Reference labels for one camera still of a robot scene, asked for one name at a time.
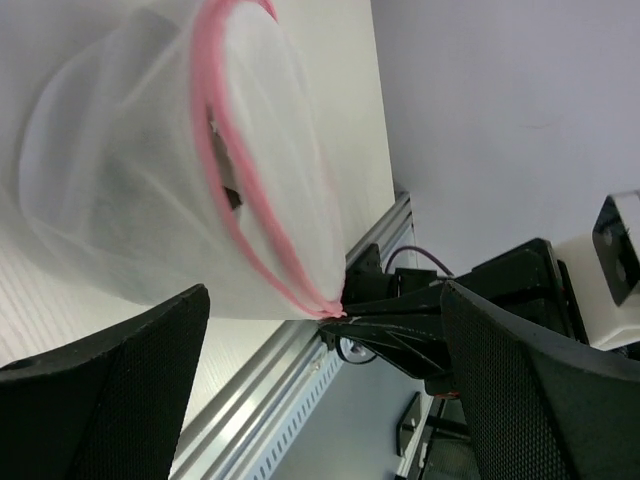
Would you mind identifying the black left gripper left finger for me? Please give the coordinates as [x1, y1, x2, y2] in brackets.
[1, 285, 209, 479]

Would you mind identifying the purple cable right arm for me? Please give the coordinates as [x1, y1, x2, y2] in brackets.
[387, 246, 456, 279]

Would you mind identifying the white slotted cable duct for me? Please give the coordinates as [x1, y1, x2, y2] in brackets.
[221, 345, 342, 480]

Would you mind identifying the white mesh bag pink zipper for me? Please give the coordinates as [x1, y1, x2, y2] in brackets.
[1, 1, 345, 320]

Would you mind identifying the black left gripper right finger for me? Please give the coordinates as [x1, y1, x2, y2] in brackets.
[441, 282, 639, 479]

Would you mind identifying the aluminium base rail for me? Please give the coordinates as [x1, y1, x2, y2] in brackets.
[169, 191, 419, 480]

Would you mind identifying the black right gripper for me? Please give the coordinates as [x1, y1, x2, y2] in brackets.
[319, 238, 589, 378]

